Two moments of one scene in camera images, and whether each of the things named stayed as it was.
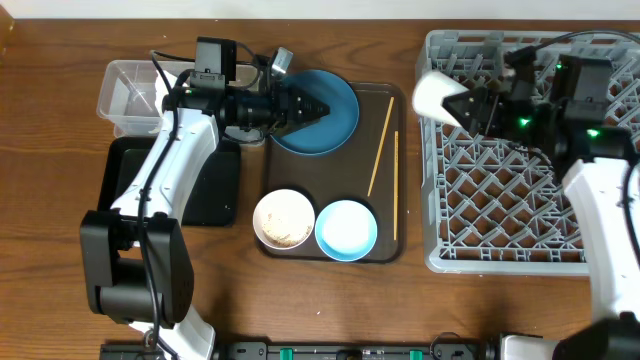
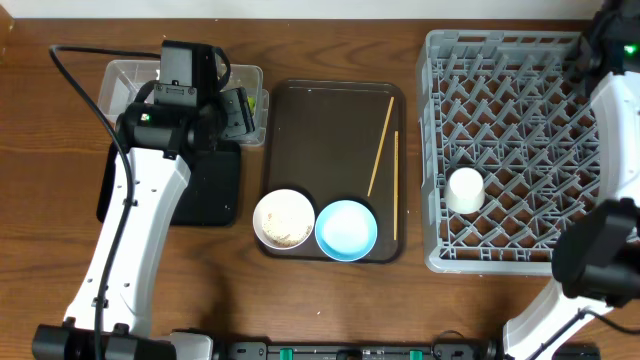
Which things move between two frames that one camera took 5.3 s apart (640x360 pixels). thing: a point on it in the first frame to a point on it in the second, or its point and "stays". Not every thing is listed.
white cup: [433, 89] to [465, 193]
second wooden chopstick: [396, 159] stays
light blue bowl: [346, 231] stays
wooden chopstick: [381, 143] stays
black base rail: [316, 350] stays
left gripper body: [279, 100] to [239, 119]
